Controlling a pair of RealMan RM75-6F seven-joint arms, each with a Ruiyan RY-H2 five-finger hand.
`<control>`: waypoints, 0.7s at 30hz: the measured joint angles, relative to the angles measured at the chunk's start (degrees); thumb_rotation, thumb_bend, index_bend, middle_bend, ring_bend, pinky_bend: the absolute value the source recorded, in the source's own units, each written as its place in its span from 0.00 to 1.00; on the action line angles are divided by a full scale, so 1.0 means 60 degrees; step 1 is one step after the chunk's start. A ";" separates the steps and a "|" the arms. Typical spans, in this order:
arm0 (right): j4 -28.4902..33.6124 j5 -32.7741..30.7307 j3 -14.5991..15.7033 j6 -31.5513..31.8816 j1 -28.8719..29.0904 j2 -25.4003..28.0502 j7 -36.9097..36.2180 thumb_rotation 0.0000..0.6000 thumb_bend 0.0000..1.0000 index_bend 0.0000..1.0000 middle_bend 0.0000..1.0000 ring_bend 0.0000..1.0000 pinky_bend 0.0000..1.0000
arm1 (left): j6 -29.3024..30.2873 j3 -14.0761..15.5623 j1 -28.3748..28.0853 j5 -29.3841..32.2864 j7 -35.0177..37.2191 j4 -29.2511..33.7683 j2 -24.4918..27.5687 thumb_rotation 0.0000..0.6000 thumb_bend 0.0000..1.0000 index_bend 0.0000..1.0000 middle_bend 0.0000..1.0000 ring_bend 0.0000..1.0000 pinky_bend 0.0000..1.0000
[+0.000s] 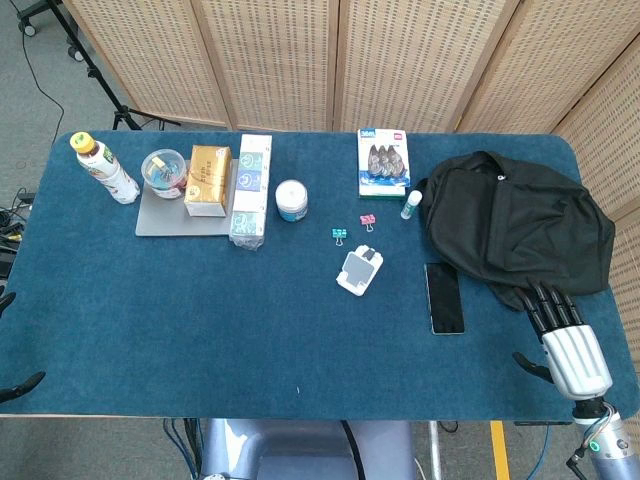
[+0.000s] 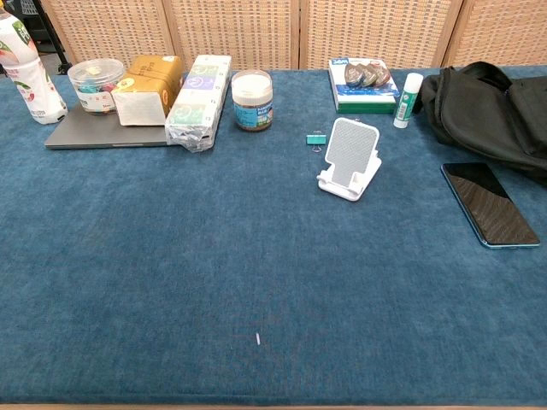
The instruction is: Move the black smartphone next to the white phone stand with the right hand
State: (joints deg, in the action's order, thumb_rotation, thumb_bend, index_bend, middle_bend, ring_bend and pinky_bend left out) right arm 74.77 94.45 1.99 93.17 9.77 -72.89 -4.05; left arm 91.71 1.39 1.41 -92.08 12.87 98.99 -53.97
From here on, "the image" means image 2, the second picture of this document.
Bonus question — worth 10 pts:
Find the correction tape blister pack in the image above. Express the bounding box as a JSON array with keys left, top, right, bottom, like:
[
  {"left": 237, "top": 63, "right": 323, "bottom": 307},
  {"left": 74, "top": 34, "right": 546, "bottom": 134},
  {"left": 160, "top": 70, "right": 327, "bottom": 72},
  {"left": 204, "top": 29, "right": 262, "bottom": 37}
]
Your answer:
[{"left": 328, "top": 58, "right": 402, "bottom": 115}]

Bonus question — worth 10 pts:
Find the clear tub of colourful clips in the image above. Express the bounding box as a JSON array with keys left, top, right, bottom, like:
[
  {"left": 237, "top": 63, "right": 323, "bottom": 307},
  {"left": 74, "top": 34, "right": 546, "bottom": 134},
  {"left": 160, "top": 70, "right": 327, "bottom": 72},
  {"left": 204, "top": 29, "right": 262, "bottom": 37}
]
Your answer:
[{"left": 67, "top": 58, "right": 126, "bottom": 115}]

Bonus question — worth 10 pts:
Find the gold tissue pack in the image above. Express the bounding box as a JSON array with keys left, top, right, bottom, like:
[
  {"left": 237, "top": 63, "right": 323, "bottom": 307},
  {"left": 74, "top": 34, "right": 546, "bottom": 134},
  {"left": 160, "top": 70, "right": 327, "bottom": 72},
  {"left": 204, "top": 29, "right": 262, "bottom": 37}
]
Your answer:
[{"left": 111, "top": 55, "right": 185, "bottom": 127}]

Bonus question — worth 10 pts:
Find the green binder clip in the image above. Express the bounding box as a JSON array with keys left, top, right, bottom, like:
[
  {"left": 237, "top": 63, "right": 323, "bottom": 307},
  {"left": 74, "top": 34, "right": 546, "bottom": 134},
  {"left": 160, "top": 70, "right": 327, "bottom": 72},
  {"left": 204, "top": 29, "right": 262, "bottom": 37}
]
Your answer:
[{"left": 305, "top": 130, "right": 328, "bottom": 153}]

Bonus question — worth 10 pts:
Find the long plastic-wrapped tissue pack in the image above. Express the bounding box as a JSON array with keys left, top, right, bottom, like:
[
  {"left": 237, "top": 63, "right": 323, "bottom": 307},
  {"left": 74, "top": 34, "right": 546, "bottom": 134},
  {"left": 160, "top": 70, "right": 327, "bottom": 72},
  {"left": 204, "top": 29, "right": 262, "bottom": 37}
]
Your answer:
[{"left": 164, "top": 54, "right": 233, "bottom": 154}]

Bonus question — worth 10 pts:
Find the black tripod leg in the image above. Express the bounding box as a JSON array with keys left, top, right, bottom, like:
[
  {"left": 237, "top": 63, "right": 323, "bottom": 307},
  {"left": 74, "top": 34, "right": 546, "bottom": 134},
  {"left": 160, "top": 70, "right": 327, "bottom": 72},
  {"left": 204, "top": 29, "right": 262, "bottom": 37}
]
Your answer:
[{"left": 33, "top": 8, "right": 72, "bottom": 72}]

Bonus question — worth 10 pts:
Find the woven rattan folding screen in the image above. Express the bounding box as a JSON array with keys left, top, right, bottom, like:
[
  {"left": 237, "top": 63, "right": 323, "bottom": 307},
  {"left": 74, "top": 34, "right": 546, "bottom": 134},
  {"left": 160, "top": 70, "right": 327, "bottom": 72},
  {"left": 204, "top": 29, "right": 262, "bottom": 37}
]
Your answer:
[{"left": 38, "top": 0, "right": 547, "bottom": 72}]

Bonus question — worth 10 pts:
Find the black smartphone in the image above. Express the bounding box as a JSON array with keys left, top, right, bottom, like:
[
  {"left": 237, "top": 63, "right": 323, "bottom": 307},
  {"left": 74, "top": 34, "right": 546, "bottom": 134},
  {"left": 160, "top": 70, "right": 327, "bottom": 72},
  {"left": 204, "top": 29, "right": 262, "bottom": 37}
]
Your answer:
[{"left": 440, "top": 161, "right": 542, "bottom": 250}]

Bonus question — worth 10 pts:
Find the white glue stick green label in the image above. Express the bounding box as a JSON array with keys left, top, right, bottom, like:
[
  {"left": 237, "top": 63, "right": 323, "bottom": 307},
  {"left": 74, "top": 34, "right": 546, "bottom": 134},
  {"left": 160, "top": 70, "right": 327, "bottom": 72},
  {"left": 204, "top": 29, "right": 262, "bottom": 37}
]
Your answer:
[{"left": 392, "top": 72, "right": 424, "bottom": 129}]

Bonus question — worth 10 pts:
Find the black fabric backpack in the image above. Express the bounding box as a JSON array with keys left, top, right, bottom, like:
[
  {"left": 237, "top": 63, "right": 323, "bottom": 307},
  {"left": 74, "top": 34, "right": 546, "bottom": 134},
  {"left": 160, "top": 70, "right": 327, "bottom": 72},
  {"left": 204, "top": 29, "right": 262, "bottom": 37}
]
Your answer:
[{"left": 412, "top": 61, "right": 547, "bottom": 187}]

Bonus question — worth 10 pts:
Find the grey closed laptop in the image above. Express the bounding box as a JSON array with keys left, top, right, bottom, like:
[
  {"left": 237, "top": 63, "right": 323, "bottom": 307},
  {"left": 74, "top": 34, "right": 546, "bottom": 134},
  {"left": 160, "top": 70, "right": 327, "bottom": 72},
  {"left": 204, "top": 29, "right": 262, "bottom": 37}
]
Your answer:
[{"left": 44, "top": 103, "right": 172, "bottom": 150}]

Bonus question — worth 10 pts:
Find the white folding phone stand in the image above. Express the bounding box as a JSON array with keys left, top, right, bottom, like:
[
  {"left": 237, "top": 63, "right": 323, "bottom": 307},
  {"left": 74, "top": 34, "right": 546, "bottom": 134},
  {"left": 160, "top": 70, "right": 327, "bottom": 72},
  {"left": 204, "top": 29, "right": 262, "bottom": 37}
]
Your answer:
[{"left": 316, "top": 116, "right": 384, "bottom": 203}]

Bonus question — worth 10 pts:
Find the blue table cloth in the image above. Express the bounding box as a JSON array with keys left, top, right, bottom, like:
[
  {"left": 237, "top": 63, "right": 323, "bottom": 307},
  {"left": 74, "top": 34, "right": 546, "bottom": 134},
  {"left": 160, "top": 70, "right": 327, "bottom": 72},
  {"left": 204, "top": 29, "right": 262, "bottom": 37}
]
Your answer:
[{"left": 0, "top": 66, "right": 547, "bottom": 406}]

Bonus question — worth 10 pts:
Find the brown-filled jar blue label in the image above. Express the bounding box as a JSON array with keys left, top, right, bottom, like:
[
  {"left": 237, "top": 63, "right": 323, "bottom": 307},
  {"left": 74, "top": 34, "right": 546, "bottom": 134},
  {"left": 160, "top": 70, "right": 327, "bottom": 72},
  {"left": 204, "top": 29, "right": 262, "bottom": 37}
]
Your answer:
[{"left": 231, "top": 69, "right": 274, "bottom": 132}]

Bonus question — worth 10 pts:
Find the white drink bottle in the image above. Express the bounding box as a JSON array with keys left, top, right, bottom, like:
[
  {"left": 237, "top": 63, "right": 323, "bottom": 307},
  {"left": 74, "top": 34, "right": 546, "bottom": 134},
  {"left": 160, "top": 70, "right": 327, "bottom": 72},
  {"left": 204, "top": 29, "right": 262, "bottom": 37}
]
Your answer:
[{"left": 0, "top": 6, "right": 69, "bottom": 126}]

